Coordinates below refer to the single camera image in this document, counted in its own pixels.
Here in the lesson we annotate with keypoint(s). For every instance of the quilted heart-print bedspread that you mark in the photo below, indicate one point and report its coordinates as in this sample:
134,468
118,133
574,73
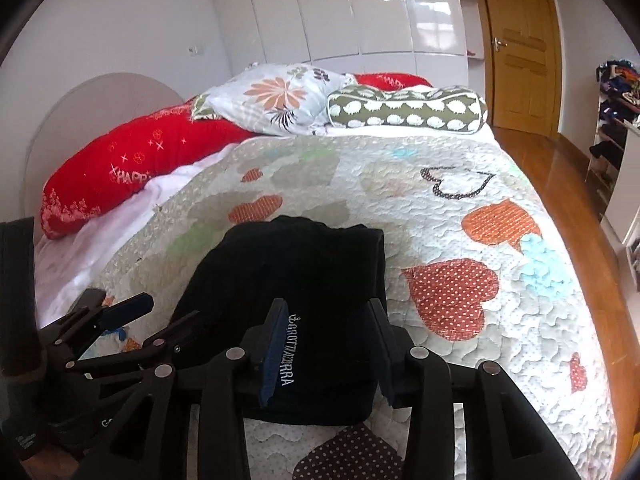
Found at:
450,170

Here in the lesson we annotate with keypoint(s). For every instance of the white shelf unit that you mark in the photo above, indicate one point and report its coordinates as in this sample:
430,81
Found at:
627,200

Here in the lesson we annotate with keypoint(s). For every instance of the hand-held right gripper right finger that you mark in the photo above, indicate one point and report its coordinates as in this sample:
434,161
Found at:
384,360

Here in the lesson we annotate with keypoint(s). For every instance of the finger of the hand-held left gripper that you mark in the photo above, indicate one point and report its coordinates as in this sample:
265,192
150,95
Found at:
165,340
130,307

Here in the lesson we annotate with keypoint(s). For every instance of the dark brown upright post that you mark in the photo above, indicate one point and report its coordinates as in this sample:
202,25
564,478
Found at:
17,300

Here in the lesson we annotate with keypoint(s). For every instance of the colourful clothes pile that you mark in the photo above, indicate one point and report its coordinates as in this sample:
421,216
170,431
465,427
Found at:
620,77

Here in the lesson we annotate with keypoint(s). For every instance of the round white headboard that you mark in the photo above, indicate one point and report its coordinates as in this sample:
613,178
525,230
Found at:
85,110

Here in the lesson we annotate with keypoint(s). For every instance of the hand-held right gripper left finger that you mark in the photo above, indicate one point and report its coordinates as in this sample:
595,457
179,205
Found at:
277,355

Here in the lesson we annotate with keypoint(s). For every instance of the small red pillow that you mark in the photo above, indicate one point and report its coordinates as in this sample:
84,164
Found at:
390,80

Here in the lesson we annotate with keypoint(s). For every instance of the floral white pillow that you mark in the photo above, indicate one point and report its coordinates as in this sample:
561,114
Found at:
270,95

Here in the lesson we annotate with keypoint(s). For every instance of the long red pillow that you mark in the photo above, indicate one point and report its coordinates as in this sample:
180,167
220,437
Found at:
125,155

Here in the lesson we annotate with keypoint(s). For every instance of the green dotted bolster pillow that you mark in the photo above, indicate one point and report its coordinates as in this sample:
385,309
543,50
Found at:
400,110

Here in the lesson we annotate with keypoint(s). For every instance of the black pants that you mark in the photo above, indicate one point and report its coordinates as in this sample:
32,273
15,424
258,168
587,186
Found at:
300,260

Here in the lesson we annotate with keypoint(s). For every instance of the glossy white wardrobe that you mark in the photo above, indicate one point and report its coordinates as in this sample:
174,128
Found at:
350,10

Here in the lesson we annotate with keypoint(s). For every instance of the wooden door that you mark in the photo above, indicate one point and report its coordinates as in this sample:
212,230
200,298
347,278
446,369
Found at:
520,75

